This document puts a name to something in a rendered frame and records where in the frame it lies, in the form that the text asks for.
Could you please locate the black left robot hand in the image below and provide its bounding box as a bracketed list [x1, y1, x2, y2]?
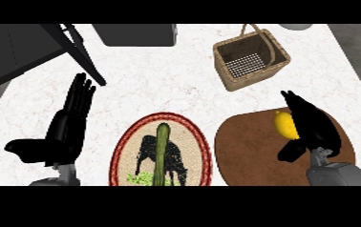
[3, 72, 98, 168]

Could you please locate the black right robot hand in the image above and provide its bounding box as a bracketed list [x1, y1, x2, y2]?
[277, 90, 345, 163]

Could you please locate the yellow lemon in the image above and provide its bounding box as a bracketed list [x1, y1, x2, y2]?
[274, 110, 300, 141]

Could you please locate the brown wooden cutting board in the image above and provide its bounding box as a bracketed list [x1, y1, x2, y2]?
[215, 107, 357, 187]

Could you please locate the green cucumber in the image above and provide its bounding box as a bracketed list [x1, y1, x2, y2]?
[153, 122, 172, 187]

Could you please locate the oval placemat with horse print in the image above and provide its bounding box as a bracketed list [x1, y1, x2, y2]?
[108, 112, 215, 187]

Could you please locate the pale grey round object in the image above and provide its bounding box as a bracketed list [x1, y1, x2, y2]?
[280, 24, 314, 31]

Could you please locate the dark grey box appliance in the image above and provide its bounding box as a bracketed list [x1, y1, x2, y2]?
[92, 24, 179, 48]

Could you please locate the wicker basket with handle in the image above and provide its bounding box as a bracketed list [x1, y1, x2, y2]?
[212, 24, 292, 93]

